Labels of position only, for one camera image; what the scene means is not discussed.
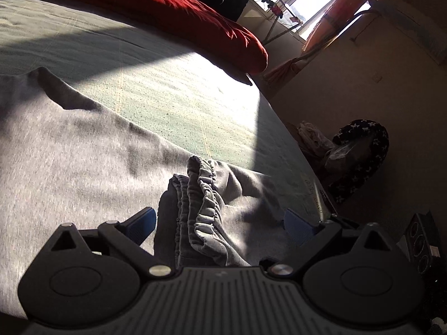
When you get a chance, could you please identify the green plaid bed blanket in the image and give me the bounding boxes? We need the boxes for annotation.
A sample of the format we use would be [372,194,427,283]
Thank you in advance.
[1,0,331,220]

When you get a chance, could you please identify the dark patterned bag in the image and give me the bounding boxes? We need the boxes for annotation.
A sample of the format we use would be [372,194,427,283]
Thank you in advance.
[325,119,389,176]

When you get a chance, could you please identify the pink clothes pile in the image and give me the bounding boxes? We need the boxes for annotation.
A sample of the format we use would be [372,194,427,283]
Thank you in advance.
[298,121,335,157]

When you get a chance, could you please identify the metal clothes drying rack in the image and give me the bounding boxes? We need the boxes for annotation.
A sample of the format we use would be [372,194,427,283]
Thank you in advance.
[261,0,304,46]

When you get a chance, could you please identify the red duvet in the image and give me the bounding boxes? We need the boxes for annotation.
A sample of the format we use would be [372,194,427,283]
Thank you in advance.
[73,0,268,74]

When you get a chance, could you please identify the grey sweatpants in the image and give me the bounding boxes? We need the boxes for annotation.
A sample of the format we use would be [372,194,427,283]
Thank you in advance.
[0,66,291,322]

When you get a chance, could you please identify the orange right curtain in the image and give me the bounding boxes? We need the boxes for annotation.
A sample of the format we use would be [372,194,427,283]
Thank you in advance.
[264,0,367,87]

